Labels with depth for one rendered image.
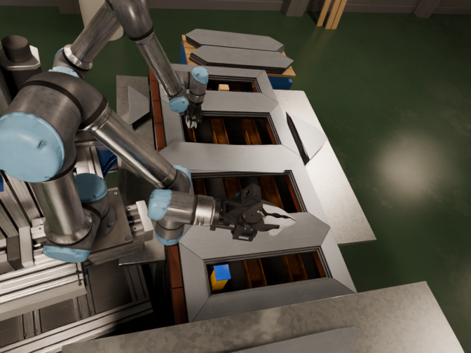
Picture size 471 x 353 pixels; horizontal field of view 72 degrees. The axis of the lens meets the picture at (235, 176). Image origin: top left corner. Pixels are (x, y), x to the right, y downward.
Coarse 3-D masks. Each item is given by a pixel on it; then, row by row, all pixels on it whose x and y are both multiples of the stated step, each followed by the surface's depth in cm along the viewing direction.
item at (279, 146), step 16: (208, 80) 211; (224, 80) 214; (240, 80) 218; (256, 80) 220; (160, 96) 189; (208, 112) 190; (224, 112) 193; (240, 112) 196; (256, 112) 199; (272, 128) 196; (192, 176) 161; (208, 176) 164; (224, 176) 166; (240, 176) 169; (288, 176) 177; (192, 192) 154; (304, 208) 164; (240, 256) 141; (256, 256) 144; (272, 256) 146; (320, 256) 151; (208, 288) 129; (256, 288) 135
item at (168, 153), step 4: (172, 144) 167; (164, 148) 164; (168, 148) 165; (172, 148) 166; (164, 152) 163; (168, 152) 164; (172, 152) 164; (164, 156) 162; (168, 156) 162; (172, 156) 163; (168, 160) 161; (172, 160) 161; (172, 164) 160
